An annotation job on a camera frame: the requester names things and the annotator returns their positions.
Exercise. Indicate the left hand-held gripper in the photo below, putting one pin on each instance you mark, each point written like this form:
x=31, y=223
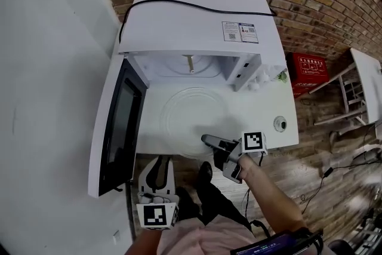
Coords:
x=155, y=215

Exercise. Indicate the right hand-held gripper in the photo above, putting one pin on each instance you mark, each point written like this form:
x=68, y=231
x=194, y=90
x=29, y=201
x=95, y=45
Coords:
x=253, y=141

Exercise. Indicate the round glass turntable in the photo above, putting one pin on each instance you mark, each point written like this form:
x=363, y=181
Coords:
x=185, y=119

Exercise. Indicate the person's right forearm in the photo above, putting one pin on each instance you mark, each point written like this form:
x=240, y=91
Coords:
x=268, y=197

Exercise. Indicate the person's left forearm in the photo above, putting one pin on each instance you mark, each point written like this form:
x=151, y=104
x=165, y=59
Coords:
x=143, y=243

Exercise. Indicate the person's black shoe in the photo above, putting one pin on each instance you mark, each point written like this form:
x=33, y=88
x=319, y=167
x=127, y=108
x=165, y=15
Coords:
x=205, y=173

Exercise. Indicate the person's black trousers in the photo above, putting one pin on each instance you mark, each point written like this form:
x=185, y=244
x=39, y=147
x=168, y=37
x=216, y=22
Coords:
x=221, y=206

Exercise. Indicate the microwave door with dark window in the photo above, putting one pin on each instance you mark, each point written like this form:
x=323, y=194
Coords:
x=100, y=143

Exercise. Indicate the person's pink shirt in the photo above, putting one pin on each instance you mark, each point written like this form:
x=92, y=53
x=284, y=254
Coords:
x=203, y=239

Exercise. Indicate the white microwave knob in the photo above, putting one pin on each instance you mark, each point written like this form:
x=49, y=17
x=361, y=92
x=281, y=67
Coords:
x=263, y=76
x=254, y=86

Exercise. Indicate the small potted green plant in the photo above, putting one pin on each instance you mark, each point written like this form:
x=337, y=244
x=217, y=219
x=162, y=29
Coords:
x=280, y=75

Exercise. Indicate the dark screen device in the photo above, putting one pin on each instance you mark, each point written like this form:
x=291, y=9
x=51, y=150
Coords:
x=268, y=248

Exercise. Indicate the black power adapter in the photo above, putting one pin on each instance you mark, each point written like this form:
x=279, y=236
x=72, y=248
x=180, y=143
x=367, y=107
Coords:
x=328, y=172

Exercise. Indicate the white warning label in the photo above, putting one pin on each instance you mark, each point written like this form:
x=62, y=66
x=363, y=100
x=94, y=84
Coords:
x=231, y=31

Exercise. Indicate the red fire equipment box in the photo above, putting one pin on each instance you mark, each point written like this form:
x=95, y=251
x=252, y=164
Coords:
x=307, y=71

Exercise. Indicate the blue bordered label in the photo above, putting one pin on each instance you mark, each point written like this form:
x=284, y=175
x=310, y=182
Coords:
x=249, y=33

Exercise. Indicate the white microwave oven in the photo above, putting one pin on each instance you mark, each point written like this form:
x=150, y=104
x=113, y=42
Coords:
x=179, y=27

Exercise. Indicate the white wooden chair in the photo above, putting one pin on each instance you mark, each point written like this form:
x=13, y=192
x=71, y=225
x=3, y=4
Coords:
x=353, y=95

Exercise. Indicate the white folding table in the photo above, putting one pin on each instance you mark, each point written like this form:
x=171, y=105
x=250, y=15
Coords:
x=370, y=83

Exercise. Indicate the white wall socket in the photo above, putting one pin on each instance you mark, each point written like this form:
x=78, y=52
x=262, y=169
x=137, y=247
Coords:
x=116, y=237

